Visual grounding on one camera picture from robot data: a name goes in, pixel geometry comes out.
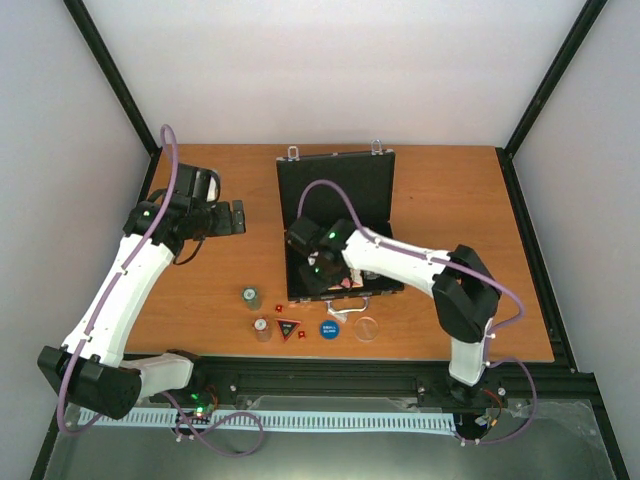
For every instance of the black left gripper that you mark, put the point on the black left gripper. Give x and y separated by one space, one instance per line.
226 223

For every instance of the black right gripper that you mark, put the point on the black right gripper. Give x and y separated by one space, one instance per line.
314 284

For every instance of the red back card deck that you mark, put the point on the red back card deck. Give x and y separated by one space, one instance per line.
353 280

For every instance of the blue small blind button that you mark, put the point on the blue small blind button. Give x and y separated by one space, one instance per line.
329 330

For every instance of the red poker chip stack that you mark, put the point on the red poker chip stack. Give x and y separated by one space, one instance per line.
262 329

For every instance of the black poker set case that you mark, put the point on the black poker set case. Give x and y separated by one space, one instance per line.
366 178

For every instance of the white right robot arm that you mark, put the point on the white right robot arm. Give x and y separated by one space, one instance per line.
457 281

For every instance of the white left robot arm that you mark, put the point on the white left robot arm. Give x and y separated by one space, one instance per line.
89 368

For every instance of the triangular all in button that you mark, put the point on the triangular all in button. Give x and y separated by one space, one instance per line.
287 327

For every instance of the clear round dealer button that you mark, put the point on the clear round dealer button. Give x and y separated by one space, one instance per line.
366 329

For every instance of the green poker chip stack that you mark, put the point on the green poker chip stack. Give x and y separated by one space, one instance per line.
252 298

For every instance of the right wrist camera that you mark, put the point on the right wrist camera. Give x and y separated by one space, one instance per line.
304 235

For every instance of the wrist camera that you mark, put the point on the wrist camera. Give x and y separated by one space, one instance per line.
304 235
197 183

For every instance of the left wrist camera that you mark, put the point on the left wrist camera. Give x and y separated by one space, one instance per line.
197 183

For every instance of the light blue cable duct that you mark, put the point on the light blue cable duct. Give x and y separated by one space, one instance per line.
292 421

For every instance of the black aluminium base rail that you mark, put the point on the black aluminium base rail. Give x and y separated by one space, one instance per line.
229 380

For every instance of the black frame post left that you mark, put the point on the black frame post left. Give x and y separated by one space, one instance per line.
99 50

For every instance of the black frame post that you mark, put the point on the black frame post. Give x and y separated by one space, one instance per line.
577 34
99 50

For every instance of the black frame post right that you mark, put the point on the black frame post right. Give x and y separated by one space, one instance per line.
577 34

